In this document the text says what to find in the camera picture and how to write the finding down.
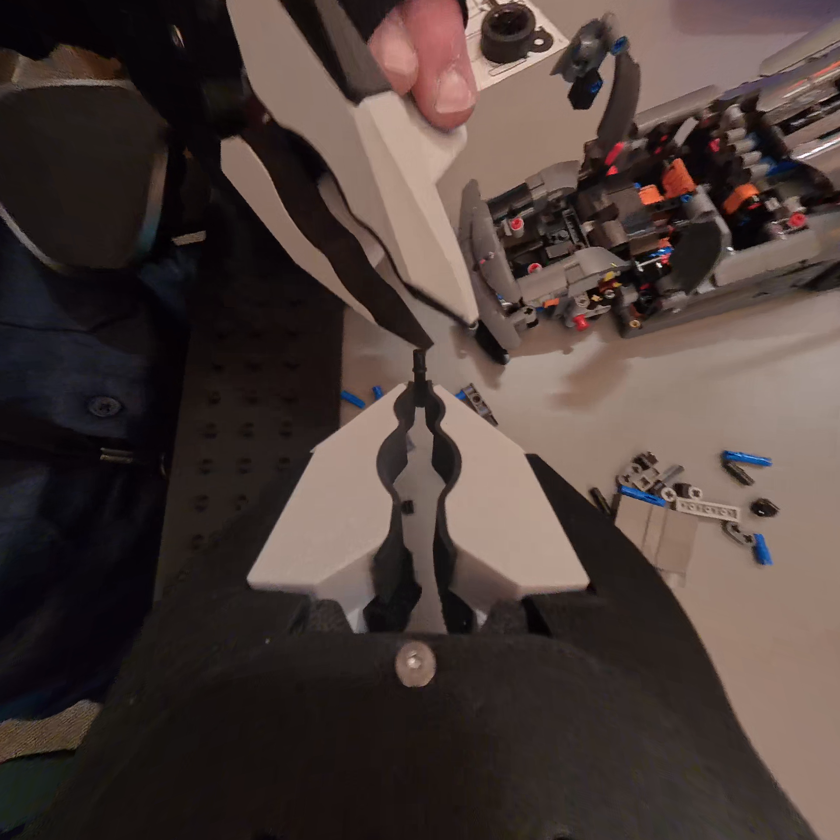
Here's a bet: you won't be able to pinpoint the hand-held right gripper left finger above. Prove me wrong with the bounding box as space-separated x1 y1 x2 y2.
247 384 417 632

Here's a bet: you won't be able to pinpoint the black dimpled mat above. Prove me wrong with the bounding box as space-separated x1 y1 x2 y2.
157 190 346 592

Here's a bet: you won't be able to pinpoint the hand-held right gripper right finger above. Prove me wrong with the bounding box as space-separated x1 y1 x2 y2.
423 384 591 632

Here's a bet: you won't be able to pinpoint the black lego axle pin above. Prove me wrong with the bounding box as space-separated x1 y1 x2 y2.
408 349 431 411

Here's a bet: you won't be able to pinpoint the black chair armrest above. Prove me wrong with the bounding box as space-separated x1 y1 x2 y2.
0 46 173 272

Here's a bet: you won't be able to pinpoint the person's left hand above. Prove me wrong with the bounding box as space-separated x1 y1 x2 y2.
367 0 479 130

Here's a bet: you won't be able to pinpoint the white sticker sheet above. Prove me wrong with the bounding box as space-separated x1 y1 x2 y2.
462 0 571 93

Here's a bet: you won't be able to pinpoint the grey lego car model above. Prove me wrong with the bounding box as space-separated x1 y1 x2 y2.
458 10 840 366

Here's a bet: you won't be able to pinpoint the black lego wheel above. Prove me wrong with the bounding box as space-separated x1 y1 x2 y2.
480 3 534 64

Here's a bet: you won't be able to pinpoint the scattered small lego parts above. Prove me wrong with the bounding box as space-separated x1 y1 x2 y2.
587 449 777 567

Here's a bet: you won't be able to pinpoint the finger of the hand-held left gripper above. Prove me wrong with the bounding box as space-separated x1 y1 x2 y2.
220 126 435 350
225 0 480 330

